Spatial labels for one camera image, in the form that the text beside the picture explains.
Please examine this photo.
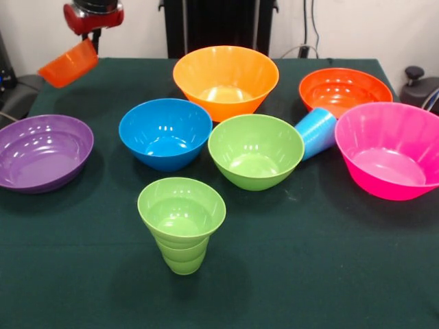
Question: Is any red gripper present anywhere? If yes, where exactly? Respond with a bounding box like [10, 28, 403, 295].
[62, 1, 126, 56]

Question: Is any small orange bowl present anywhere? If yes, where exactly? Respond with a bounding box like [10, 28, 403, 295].
[37, 38, 100, 89]

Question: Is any wide purple bowl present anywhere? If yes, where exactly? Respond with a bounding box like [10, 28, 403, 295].
[0, 114, 95, 195]

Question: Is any small green bowl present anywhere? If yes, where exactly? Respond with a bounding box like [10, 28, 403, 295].
[137, 177, 227, 250]

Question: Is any large green bowl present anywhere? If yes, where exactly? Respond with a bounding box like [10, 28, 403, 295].
[207, 114, 306, 192]

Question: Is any stack of green cups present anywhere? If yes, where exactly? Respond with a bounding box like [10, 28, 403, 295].
[158, 236, 209, 276]

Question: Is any blue cup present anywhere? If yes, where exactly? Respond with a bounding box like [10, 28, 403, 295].
[294, 107, 337, 162]

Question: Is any black equipment box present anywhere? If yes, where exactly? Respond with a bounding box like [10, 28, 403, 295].
[0, 30, 18, 95]

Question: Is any blue bowl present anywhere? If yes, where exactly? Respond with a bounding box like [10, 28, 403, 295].
[118, 98, 213, 173]

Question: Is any large yellow-orange bowl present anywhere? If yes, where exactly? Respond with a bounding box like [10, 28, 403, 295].
[172, 45, 280, 123]

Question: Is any dark green tablecloth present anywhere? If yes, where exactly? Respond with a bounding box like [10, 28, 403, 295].
[0, 57, 439, 329]

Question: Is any wide red-orange bowl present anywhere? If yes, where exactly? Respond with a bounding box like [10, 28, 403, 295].
[298, 67, 394, 119]

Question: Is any large pink bowl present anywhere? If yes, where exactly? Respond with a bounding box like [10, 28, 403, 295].
[334, 101, 439, 202]

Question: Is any grey chair with black knob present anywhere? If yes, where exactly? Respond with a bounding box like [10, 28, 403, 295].
[399, 66, 439, 114]

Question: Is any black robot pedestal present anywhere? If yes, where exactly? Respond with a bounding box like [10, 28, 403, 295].
[158, 0, 279, 59]

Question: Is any white cable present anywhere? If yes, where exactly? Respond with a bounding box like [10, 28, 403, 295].
[279, 44, 303, 59]

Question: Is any black wall cable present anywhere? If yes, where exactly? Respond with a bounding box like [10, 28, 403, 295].
[303, 0, 322, 59]

